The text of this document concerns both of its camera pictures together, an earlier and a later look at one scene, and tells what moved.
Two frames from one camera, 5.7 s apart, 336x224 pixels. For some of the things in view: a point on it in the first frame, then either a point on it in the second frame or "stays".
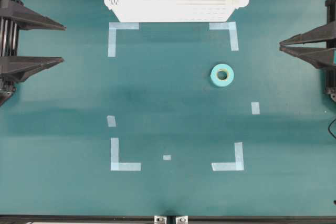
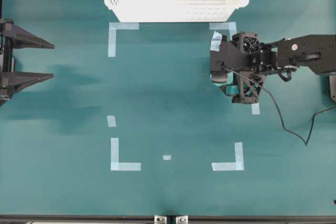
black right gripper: x=321 y=57 -> x=248 y=60
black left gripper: x=14 y=16 -> x=12 y=36
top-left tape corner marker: x=113 y=27 stays
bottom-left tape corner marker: x=115 y=164 stays
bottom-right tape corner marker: x=238 y=166 stays
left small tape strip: x=111 y=120 stays
